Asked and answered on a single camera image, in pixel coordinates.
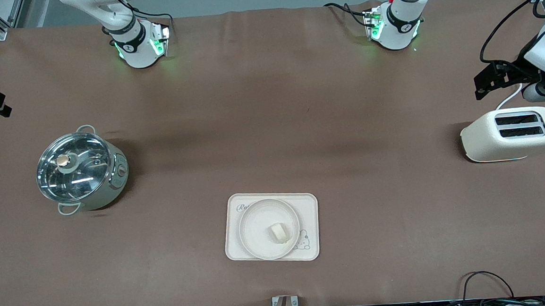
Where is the white toaster power cable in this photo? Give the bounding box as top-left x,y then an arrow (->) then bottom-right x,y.
493,83 -> 526,111

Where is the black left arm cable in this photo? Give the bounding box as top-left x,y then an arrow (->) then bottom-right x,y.
476,0 -> 545,65

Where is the small pale steamed bun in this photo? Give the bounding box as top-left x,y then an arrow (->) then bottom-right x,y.
270,222 -> 290,245

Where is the glass pot lid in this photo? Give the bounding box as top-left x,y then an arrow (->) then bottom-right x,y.
34,130 -> 114,204

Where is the cream round plate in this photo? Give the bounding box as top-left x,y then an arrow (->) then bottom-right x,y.
237,197 -> 303,262

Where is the brown table mat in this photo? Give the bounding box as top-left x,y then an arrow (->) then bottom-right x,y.
0,0 -> 545,306

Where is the steel pot with glass lid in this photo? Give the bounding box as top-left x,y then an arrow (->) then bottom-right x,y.
33,123 -> 132,217

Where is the cream rabbit print tray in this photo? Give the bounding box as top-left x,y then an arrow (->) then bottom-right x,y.
221,188 -> 322,266

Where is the black base cable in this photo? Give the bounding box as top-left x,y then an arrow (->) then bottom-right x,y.
129,3 -> 175,39
323,0 -> 375,31

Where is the black cable bundle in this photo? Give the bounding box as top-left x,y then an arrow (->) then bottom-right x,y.
304,266 -> 545,306

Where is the cream two-slot toaster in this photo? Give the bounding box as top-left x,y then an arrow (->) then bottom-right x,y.
458,105 -> 545,164

